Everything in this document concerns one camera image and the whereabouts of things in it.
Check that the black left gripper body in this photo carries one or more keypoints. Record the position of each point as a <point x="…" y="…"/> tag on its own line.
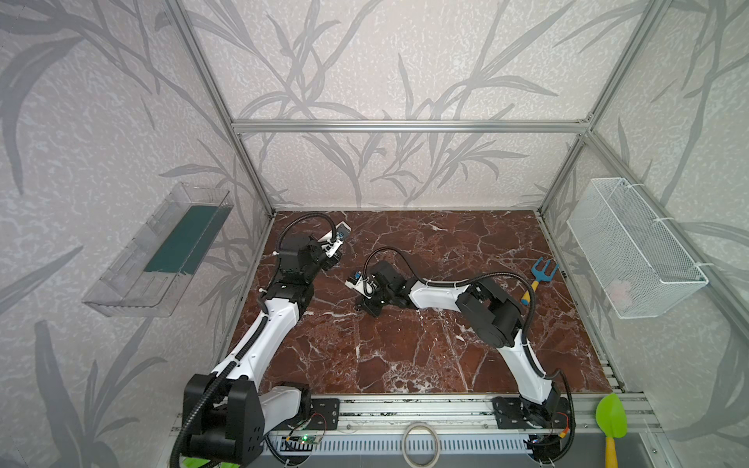
<point x="322" y="252"/>

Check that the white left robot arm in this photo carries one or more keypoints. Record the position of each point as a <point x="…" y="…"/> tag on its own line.
<point x="225" y="419"/>

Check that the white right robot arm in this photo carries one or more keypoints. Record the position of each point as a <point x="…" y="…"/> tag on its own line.
<point x="499" y="307"/>

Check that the green black work glove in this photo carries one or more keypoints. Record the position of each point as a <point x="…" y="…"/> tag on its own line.
<point x="205" y="463"/>

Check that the green yellow toy shovel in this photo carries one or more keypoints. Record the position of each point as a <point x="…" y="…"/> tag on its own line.
<point x="612" y="420"/>

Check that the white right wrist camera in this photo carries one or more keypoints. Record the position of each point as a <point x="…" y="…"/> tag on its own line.
<point x="362" y="284"/>

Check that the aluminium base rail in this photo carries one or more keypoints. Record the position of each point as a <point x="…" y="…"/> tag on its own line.
<point x="445" y="424"/>

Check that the clear plastic wall shelf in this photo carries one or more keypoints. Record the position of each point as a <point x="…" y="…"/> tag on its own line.
<point x="152" y="273"/>

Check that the white wire mesh basket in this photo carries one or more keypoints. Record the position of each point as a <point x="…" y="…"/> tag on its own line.
<point x="639" y="263"/>

